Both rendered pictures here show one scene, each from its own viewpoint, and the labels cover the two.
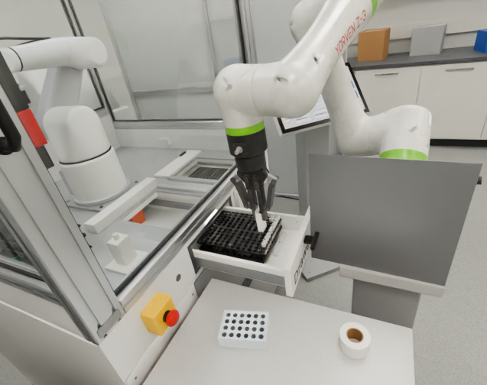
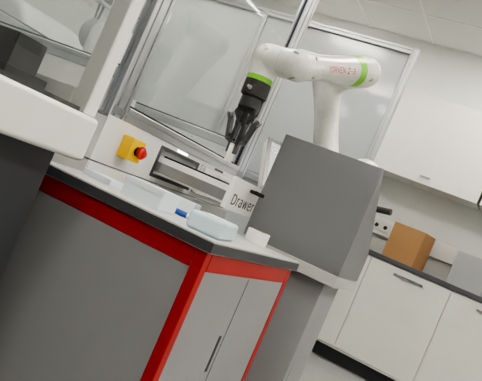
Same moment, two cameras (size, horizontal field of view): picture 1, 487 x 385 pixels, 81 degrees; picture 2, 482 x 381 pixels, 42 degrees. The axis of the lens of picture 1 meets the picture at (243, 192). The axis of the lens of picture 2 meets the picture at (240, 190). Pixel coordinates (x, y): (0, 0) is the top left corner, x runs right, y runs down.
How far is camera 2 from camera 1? 1.63 m
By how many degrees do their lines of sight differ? 31
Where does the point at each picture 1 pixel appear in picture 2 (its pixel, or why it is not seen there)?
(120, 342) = (110, 131)
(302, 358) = not seen: hidden behind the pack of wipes
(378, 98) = (388, 307)
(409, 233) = (328, 217)
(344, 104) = (326, 141)
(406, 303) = (303, 307)
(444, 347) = not seen: outside the picture
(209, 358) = not seen: hidden behind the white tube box
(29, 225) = (152, 22)
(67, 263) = (142, 54)
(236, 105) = (264, 59)
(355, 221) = (295, 199)
